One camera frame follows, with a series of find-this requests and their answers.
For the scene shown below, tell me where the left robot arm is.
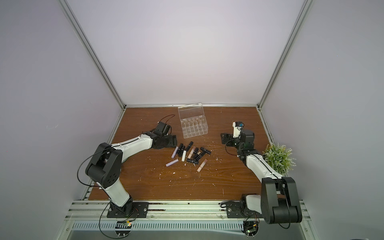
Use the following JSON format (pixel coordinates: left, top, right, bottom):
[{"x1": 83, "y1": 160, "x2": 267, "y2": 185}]
[{"x1": 85, "y1": 122, "x2": 177, "y2": 216}]

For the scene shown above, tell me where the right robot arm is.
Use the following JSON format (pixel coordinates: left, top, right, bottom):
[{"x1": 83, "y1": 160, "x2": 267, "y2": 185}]
[{"x1": 221, "y1": 130, "x2": 303, "y2": 224}]

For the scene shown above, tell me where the clear acrylic lipstick organizer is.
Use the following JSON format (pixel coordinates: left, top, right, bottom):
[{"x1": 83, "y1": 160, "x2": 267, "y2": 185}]
[{"x1": 178, "y1": 103, "x2": 209, "y2": 139}]

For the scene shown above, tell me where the black lipstick left pair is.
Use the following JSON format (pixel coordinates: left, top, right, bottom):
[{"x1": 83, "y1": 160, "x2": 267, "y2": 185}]
[{"x1": 176, "y1": 143, "x2": 184, "y2": 155}]

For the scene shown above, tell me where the black lipstick pair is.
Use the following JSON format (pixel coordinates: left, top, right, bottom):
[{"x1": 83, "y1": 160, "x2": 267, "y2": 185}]
[
  {"x1": 176, "y1": 143, "x2": 184, "y2": 155},
  {"x1": 178, "y1": 146, "x2": 185, "y2": 157}
]

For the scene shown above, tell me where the white lipstick tube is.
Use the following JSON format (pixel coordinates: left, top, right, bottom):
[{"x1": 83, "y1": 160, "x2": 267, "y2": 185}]
[{"x1": 182, "y1": 150, "x2": 187, "y2": 162}]

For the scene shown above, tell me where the black lipstick top middle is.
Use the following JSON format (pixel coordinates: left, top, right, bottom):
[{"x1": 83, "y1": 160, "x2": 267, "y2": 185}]
[{"x1": 185, "y1": 141, "x2": 194, "y2": 152}]

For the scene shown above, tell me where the pink lipstick tube upper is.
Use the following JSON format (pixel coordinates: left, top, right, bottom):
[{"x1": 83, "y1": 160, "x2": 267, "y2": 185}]
[{"x1": 188, "y1": 147, "x2": 196, "y2": 159}]

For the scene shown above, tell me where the pink lipstick tube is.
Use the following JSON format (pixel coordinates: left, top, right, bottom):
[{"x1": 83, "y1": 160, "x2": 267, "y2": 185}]
[
  {"x1": 188, "y1": 147, "x2": 196, "y2": 159},
  {"x1": 197, "y1": 159, "x2": 208, "y2": 173}
]

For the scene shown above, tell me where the black lipstick centre right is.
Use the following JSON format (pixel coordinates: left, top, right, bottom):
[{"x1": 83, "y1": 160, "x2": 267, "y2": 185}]
[{"x1": 195, "y1": 152, "x2": 206, "y2": 161}]

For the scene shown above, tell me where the green artificial plant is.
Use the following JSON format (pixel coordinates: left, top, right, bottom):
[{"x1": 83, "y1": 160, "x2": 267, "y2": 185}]
[{"x1": 263, "y1": 144, "x2": 296, "y2": 176}]

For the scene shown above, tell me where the pink lipstick tube lower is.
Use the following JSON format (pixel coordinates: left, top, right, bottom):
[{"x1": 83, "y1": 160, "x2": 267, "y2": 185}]
[{"x1": 197, "y1": 159, "x2": 208, "y2": 173}]

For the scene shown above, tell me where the right controller board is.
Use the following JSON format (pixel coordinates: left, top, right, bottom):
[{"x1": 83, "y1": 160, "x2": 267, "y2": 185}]
[{"x1": 242, "y1": 221, "x2": 259, "y2": 237}]

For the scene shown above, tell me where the controller board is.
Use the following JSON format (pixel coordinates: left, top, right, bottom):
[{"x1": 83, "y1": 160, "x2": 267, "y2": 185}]
[
  {"x1": 115, "y1": 221, "x2": 133, "y2": 239},
  {"x1": 242, "y1": 221, "x2": 259, "y2": 237}
]

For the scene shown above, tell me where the left controller board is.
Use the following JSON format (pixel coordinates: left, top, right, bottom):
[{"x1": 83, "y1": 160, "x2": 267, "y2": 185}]
[{"x1": 115, "y1": 221, "x2": 133, "y2": 239}]

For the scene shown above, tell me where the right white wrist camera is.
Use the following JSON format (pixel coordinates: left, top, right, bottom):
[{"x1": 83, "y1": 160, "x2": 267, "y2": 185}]
[{"x1": 233, "y1": 121, "x2": 244, "y2": 138}]

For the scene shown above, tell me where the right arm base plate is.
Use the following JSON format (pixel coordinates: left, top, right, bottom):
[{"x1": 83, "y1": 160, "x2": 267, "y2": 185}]
[{"x1": 220, "y1": 201, "x2": 263, "y2": 219}]

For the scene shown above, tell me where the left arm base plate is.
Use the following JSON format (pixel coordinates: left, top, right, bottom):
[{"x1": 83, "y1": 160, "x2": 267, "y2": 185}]
[{"x1": 107, "y1": 201, "x2": 149, "y2": 219}]

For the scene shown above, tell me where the aluminium front rail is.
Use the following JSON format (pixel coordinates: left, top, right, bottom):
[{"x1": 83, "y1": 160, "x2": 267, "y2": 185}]
[{"x1": 64, "y1": 199, "x2": 312, "y2": 222}]

